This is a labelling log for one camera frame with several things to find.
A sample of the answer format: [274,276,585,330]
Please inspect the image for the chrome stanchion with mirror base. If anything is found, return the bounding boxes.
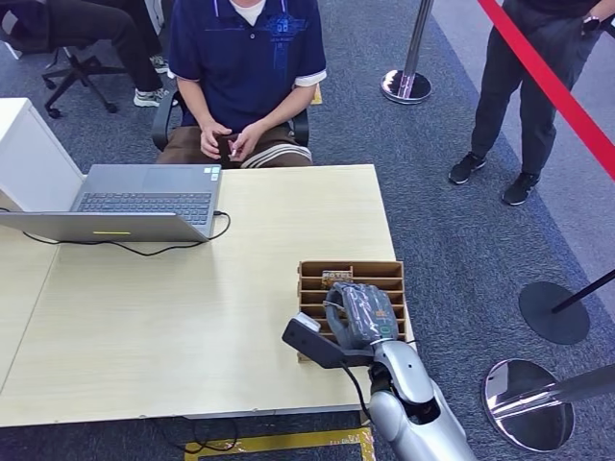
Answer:
[481,358,615,453]

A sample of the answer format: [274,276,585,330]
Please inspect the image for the seated person in background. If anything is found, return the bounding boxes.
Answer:
[0,0,172,109]

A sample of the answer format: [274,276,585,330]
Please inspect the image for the person's left hand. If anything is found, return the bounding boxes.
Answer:
[228,121,263,164]

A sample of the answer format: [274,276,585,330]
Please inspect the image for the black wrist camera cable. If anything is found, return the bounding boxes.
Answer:
[339,361,372,422]

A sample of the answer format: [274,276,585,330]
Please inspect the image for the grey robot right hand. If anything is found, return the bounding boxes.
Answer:
[324,281,400,352]

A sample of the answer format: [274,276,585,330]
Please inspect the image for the black stanchion with round base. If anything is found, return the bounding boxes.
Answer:
[518,268,615,347]

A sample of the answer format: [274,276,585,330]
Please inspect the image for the wooden slotted card holder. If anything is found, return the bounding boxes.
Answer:
[296,259,415,365]

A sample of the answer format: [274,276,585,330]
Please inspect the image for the brown printed card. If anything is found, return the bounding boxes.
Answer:
[320,269,354,290]

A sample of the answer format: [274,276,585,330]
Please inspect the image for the black office chair with armrests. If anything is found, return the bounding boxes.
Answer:
[152,87,311,153]

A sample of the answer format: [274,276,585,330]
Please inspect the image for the person's right hand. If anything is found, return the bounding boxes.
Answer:
[199,120,227,161]

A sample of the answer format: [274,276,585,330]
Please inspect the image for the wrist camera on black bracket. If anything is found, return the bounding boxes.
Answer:
[281,312,375,371]

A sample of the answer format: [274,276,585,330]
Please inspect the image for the chrome stanchion with round base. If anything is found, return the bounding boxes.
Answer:
[379,0,435,106]

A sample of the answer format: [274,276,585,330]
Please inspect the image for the black laptop cable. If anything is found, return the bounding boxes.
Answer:
[0,206,232,258]

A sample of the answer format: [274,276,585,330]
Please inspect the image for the small dark phone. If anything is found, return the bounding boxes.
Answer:
[215,133,240,161]

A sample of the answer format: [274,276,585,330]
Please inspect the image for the standing person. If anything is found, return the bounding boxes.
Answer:
[447,0,615,207]

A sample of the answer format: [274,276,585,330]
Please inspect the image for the black cables under table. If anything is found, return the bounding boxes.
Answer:
[150,416,240,455]

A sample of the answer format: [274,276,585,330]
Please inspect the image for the red barrier belt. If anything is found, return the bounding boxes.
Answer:
[477,0,615,182]

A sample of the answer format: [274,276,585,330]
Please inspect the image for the black swivel chair base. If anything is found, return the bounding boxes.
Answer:
[42,46,119,120]

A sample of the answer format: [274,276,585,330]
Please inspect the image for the grey laptop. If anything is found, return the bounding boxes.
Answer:
[0,163,223,244]

